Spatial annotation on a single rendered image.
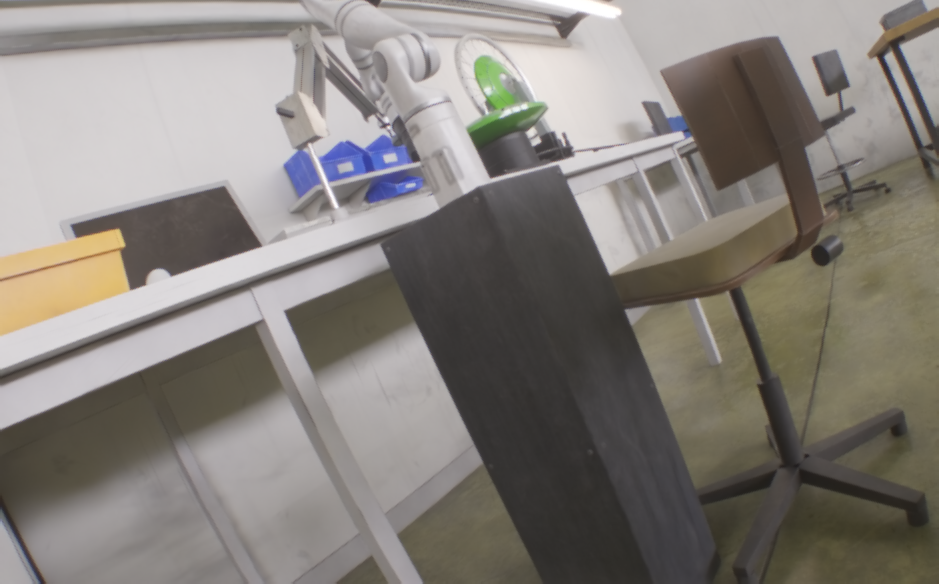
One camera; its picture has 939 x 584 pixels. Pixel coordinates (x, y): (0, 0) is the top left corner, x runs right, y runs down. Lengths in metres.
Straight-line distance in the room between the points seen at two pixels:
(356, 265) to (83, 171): 1.15
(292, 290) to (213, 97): 1.40
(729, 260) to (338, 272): 0.66
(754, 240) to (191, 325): 0.89
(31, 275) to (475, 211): 0.64
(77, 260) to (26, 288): 0.09
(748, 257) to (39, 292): 1.06
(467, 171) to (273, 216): 1.28
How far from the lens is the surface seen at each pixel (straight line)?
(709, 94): 0.93
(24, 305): 0.87
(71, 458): 1.75
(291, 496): 1.95
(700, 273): 0.98
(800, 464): 1.32
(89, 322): 0.81
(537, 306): 0.84
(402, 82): 1.01
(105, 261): 0.92
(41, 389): 0.84
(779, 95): 1.01
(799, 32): 5.99
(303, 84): 1.29
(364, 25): 1.18
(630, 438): 0.98
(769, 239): 1.03
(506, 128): 1.49
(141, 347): 0.88
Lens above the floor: 0.75
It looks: 1 degrees down
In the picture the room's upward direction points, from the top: 25 degrees counter-clockwise
